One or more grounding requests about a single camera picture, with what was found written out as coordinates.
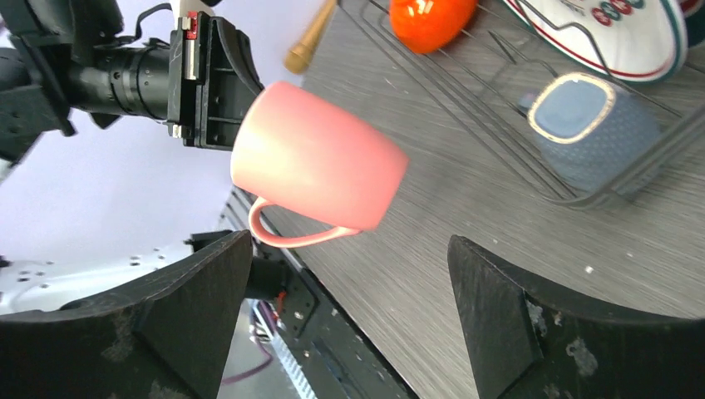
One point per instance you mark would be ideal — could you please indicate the small plate with red characters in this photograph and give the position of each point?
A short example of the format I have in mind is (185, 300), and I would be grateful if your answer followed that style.
(636, 41)

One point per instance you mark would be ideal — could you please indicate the grey mug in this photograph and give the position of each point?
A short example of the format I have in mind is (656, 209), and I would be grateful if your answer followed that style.
(589, 130)

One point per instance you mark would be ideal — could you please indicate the wooden rolling pin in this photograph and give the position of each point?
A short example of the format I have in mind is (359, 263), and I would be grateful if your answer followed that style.
(301, 53)

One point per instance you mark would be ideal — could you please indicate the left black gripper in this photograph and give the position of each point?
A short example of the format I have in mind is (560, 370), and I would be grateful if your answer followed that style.
(74, 55)

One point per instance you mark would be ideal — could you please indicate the black wire dish rack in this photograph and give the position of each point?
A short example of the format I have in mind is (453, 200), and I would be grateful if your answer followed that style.
(487, 79)

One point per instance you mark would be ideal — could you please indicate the pink mug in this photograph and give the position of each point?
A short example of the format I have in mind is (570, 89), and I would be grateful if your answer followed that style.
(299, 152)

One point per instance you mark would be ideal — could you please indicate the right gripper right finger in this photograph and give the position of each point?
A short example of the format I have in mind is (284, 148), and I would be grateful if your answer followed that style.
(529, 337)

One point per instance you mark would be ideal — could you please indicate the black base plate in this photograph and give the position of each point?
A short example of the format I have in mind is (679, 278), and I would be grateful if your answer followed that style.
(328, 354)

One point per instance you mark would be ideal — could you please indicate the orange bowl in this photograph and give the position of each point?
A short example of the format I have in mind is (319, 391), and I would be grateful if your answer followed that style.
(425, 26)

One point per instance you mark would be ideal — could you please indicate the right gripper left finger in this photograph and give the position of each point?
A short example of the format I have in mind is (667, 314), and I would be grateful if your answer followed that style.
(166, 334)

